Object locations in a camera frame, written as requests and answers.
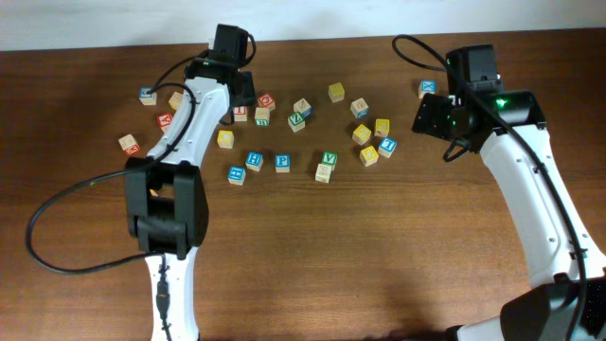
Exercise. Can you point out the plain carved wooden block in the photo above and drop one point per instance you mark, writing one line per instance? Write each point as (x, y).
(323, 173)

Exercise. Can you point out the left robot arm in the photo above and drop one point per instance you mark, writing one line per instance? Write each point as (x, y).
(167, 211)

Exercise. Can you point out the yellow block right upper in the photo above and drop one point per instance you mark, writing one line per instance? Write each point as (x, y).
(382, 127)

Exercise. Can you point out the yellow block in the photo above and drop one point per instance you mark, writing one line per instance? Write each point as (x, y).
(361, 135)
(336, 92)
(225, 139)
(382, 127)
(368, 156)

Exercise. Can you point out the green side wooden block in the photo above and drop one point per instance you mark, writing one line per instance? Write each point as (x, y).
(262, 116)

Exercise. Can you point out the blue letter X block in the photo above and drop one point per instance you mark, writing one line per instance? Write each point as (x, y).
(427, 87)

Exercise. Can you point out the red letter C block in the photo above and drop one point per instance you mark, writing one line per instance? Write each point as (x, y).
(267, 101)

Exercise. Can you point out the yellow block right left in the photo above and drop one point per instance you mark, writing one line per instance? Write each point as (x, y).
(361, 135)

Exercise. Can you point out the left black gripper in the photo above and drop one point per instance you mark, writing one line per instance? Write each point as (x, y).
(249, 96)

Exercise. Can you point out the green letter V block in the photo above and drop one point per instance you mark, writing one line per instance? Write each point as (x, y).
(329, 159)

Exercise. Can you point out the blue block far left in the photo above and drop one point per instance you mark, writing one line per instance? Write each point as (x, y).
(147, 96)

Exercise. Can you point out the wooden block red side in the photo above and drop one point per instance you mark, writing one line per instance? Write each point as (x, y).
(129, 145)

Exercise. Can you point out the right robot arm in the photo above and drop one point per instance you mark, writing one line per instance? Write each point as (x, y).
(566, 269)

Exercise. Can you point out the blue letter P block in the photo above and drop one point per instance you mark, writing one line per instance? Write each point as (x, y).
(282, 163)

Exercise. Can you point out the red letter K block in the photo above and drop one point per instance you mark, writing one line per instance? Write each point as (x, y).
(164, 121)

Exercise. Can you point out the red letter I block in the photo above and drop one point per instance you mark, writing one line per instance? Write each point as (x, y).
(240, 113)

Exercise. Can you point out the blue letter H block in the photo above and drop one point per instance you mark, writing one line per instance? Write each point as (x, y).
(254, 161)

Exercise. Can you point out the green letter Z block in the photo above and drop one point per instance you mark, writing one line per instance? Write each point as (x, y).
(296, 122)

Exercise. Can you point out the yellow block centre left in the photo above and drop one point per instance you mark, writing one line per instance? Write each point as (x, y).
(225, 139)

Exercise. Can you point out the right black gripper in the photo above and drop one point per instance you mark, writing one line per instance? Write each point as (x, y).
(429, 115)

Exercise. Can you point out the yellow block right lower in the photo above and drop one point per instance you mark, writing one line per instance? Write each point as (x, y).
(368, 156)

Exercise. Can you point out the yellow block top centre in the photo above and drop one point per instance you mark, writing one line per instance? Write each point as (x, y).
(336, 92)

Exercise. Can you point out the blue block lower left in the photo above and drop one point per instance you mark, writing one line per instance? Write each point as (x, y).
(236, 176)

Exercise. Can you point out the blue letter I block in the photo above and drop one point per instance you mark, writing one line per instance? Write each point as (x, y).
(387, 147)

